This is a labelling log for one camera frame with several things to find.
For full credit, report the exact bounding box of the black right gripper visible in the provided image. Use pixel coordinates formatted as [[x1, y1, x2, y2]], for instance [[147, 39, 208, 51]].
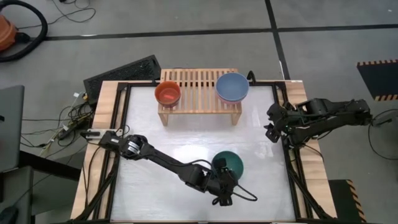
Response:
[[264, 102, 296, 143]]

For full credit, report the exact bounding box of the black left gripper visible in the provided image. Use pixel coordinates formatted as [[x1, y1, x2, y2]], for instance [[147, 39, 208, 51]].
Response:
[[208, 157, 239, 206]]

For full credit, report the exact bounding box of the dark teal bowl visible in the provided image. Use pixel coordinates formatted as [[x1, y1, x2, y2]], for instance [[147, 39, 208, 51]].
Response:
[[211, 151, 244, 181]]

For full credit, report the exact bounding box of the blue bowl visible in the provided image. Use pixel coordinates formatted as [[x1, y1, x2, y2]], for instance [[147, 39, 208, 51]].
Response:
[[215, 72, 250, 102]]

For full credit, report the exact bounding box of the orange bowl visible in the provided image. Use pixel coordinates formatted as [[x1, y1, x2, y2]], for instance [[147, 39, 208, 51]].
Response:
[[154, 81, 182, 108]]

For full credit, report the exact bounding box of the slatted wooden shelf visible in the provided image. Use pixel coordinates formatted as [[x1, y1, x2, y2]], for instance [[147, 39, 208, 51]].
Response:
[[157, 68, 243, 127]]

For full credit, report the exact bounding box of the black hazard striped mat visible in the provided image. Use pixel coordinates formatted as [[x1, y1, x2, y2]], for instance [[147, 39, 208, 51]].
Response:
[[328, 179, 368, 223], [356, 58, 398, 102]]

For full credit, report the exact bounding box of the black side stand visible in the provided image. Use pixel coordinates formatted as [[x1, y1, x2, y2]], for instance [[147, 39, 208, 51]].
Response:
[[0, 151, 81, 224]]

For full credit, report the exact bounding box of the grey laptop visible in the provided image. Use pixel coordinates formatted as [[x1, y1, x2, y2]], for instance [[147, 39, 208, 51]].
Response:
[[0, 85, 25, 174]]

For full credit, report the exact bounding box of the orange vacuum cleaner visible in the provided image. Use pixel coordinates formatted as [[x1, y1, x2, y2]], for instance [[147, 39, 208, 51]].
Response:
[[0, 14, 20, 52]]

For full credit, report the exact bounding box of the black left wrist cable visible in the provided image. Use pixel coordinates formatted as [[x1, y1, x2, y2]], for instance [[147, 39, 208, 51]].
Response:
[[198, 159, 258, 206]]

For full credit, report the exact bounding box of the black aluminium table frame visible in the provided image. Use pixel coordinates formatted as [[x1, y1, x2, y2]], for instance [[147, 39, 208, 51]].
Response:
[[74, 81, 336, 223]]

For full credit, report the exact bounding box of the black cable loop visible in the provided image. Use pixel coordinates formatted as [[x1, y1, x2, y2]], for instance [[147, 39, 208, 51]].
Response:
[[368, 108, 398, 161]]

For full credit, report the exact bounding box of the tangled cable bundle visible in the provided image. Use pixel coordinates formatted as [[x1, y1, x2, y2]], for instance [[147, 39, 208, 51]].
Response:
[[21, 99, 94, 158]]

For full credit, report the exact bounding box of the thin black floor cable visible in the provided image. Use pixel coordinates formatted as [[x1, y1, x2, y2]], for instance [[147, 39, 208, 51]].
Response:
[[18, 0, 97, 30]]

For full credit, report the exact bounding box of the black vacuum hose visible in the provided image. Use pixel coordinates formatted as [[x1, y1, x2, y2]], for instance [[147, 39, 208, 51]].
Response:
[[0, 0, 49, 63]]

